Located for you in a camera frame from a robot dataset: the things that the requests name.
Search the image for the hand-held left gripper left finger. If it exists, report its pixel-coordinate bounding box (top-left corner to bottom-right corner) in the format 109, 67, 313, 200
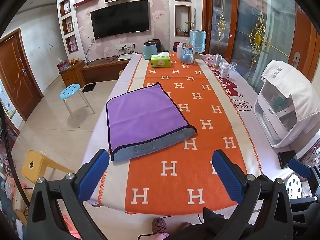
26, 149, 110, 240

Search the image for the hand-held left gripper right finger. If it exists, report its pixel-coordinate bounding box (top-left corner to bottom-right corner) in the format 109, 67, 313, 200
212, 149, 294, 240

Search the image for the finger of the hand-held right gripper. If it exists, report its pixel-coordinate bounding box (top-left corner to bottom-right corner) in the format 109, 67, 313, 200
288, 158, 313, 180

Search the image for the purple grey towel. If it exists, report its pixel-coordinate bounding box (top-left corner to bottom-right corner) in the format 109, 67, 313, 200
106, 82, 198, 162

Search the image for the black smartphone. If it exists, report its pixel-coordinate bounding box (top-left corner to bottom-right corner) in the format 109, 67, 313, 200
278, 150, 298, 169

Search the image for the white perforated round stool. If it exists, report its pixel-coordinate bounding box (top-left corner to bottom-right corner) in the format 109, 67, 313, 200
287, 172, 303, 199

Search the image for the orange letter-print blanket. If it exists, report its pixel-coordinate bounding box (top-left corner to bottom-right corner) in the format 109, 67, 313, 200
99, 52, 263, 215

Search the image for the white plastic storage cabinet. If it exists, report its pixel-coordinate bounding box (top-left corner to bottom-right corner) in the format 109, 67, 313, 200
254, 80, 318, 148

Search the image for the yellow plastic stool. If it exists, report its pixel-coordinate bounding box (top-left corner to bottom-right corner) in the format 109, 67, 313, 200
21, 150, 75, 184

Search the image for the pink slipper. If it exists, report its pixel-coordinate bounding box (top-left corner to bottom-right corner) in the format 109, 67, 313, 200
152, 217, 170, 238

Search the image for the white cloth cover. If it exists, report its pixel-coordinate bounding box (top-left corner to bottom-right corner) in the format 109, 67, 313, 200
261, 60, 318, 133

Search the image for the blue round stool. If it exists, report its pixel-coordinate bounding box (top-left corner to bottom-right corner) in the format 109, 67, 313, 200
59, 84, 96, 120

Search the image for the white printed tablecloth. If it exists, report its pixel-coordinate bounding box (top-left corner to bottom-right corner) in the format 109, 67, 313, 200
84, 53, 308, 213

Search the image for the wooden side cabinet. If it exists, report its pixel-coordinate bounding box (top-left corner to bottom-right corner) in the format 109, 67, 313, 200
59, 60, 87, 87

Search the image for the white pill bottle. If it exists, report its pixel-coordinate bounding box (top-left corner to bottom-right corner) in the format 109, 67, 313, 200
219, 62, 229, 78

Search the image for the wooden television stand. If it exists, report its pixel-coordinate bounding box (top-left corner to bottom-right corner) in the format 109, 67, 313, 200
82, 56, 133, 84

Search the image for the white set-top box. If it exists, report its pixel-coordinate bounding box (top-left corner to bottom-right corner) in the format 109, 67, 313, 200
117, 54, 138, 62

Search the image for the brown wooden door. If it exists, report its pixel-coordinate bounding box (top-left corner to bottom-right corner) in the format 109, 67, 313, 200
0, 28, 44, 122

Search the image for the green tissue box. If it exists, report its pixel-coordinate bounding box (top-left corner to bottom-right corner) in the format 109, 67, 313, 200
150, 52, 171, 68

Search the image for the teal electric kettle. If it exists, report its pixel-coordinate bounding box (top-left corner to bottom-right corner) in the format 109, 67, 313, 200
143, 42, 157, 60

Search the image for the glass door with gold ornament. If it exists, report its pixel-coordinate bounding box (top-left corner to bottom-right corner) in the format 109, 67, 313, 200
202, 0, 312, 90

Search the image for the light blue cylindrical container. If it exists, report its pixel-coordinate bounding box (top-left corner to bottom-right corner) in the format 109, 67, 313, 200
189, 29, 207, 59

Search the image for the black round appliance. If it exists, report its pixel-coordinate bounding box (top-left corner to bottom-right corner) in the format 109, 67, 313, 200
148, 39, 162, 53

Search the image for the black flat television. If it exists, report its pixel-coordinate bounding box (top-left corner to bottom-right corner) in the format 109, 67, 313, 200
90, 0, 150, 40

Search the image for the white wall niche shelving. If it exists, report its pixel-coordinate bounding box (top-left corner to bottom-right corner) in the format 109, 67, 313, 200
174, 0, 193, 37
59, 0, 79, 54

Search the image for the red wall shelf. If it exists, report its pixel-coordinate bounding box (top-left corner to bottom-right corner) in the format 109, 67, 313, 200
74, 0, 100, 7

